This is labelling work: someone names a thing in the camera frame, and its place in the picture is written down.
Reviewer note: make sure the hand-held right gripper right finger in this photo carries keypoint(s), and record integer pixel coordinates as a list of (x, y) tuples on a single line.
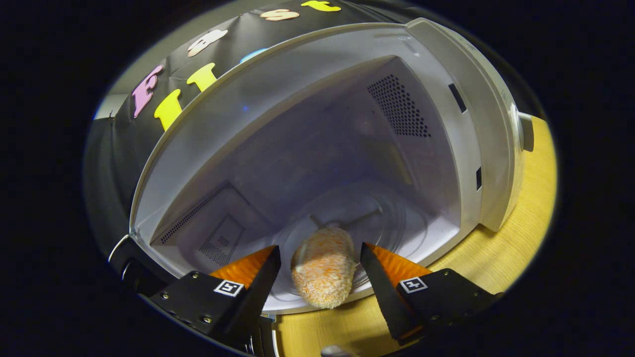
[(382, 292)]

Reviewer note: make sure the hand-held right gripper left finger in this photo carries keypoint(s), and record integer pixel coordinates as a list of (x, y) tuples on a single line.
[(258, 292)]

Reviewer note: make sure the orange speckled bread roll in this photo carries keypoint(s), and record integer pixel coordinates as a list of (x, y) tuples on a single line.
[(322, 270)]

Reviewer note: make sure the white microwave oven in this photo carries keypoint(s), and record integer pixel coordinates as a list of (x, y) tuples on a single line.
[(307, 109)]

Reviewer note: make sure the glass turntable plate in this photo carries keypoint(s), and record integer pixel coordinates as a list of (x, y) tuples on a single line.
[(397, 218)]

